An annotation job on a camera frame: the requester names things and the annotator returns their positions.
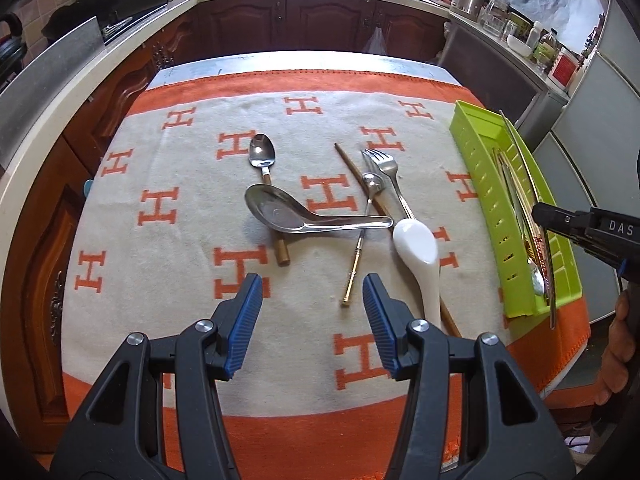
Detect steel soup spoon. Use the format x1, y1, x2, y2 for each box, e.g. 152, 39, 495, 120
244, 183, 395, 235

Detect large steel spoon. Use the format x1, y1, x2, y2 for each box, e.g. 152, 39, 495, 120
502, 157, 547, 297

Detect red label jar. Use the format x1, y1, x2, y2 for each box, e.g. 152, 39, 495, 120
547, 50, 581, 88

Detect steel spoon with wooden handle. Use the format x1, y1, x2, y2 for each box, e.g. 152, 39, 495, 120
248, 133, 292, 267

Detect steel fork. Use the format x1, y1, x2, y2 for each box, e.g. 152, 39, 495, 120
361, 148, 418, 223

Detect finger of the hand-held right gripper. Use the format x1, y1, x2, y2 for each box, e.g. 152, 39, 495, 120
531, 201, 596, 242

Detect dark wooden chopstick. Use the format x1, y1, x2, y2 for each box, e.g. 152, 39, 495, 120
334, 143, 462, 338

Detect glass jug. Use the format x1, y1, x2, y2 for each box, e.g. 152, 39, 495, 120
485, 0, 511, 36

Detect white bowl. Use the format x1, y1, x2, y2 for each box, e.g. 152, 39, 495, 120
506, 35, 535, 58

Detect grey refrigerator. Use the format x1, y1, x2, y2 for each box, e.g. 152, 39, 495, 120
515, 0, 640, 326

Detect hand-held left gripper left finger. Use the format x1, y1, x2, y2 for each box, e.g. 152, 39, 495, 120
50, 273, 265, 480

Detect hanging plastic bag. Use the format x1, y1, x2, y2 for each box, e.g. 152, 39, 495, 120
361, 25, 388, 56

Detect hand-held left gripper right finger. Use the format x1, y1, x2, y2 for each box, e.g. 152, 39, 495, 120
362, 273, 576, 480

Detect small spoon with gold handle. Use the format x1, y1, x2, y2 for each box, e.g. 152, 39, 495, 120
341, 172, 383, 308

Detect steel table knife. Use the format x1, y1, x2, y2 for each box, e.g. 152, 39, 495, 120
500, 109, 557, 331

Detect dark wooden base cabinets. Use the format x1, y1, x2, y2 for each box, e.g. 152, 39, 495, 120
12, 0, 451, 456

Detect bundle of chopsticks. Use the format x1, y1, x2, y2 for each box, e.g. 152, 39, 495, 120
492, 145, 553, 306

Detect steel stove guard panel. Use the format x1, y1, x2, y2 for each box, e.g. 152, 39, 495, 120
0, 16, 106, 171

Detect green plastic utensil tray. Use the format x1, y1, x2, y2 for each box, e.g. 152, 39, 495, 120
448, 100, 585, 318

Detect grey cabinet with frosted doors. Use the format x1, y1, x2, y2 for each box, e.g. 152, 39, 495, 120
437, 12, 571, 133

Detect orange and beige printed blanket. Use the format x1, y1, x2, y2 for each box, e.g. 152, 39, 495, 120
60, 67, 593, 480

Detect person's right hand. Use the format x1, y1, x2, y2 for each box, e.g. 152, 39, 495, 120
594, 289, 640, 408

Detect white ceramic spoon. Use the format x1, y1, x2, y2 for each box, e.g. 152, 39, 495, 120
391, 218, 442, 328

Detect clear bottle with label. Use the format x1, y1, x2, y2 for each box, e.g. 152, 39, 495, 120
537, 30, 558, 68

